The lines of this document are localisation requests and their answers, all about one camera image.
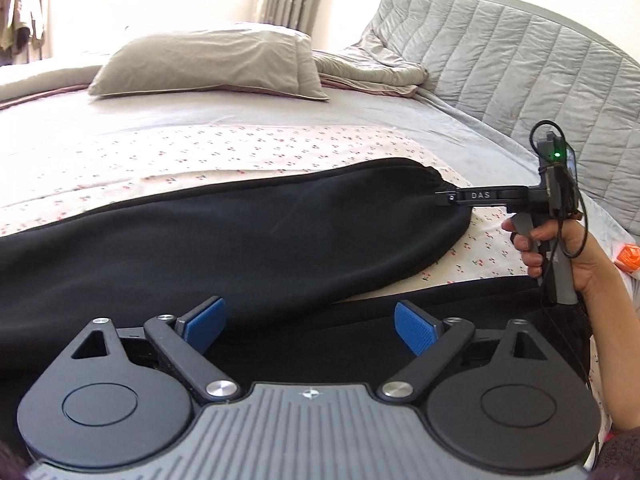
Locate black pants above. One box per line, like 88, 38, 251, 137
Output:
0, 156, 591, 441

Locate person's right forearm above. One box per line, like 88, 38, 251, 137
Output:
577, 261, 639, 431

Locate person's right hand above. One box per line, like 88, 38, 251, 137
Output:
501, 218, 626, 298

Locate orange plastic packet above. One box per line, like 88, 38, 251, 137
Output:
614, 244, 640, 278

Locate grey quilted headboard cover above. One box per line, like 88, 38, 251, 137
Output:
359, 0, 639, 235

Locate cherry print cloth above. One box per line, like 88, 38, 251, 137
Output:
0, 122, 614, 441

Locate folded grey blanket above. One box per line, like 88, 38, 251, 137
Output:
312, 50, 427, 98

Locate grey bed sheet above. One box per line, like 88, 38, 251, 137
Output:
0, 62, 640, 281

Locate grey pillow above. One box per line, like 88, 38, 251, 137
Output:
89, 23, 329, 102

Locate hanging olive clothes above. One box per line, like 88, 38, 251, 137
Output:
1, 0, 48, 58

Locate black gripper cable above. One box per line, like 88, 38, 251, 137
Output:
529, 119, 591, 302

